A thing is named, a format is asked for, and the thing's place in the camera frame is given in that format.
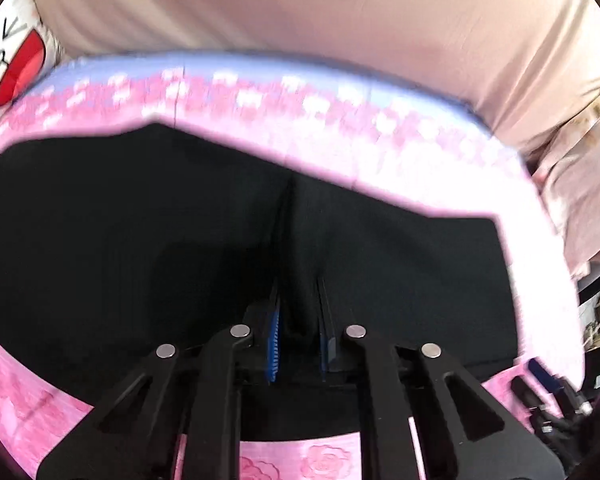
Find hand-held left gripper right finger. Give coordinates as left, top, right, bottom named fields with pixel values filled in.
left=315, top=275, right=567, bottom=480

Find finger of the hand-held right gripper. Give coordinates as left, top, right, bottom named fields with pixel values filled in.
left=528, top=357, right=563, bottom=397
left=511, top=376, right=546, bottom=417

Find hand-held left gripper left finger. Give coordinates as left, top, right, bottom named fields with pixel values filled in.
left=36, top=280, right=283, bottom=480

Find black pants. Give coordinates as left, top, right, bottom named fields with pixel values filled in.
left=0, top=121, right=520, bottom=442

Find beige patterned cloth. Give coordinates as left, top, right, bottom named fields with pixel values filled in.
left=525, top=72, right=600, bottom=281

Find pink floral blanket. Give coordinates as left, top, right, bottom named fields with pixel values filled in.
left=0, top=50, right=587, bottom=480

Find beige curtain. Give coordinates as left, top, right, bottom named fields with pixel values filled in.
left=27, top=0, right=600, bottom=153

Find white cartoon face pillow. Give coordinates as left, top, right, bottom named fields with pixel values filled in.
left=0, top=0, right=68, bottom=133

